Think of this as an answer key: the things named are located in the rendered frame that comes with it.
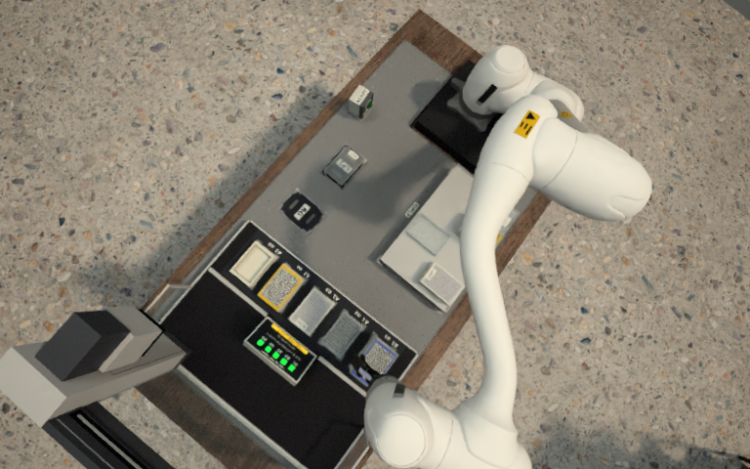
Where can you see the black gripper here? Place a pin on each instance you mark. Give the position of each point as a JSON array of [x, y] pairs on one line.
[[362, 368]]

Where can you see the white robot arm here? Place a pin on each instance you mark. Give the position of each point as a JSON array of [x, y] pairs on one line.
[[534, 144]]

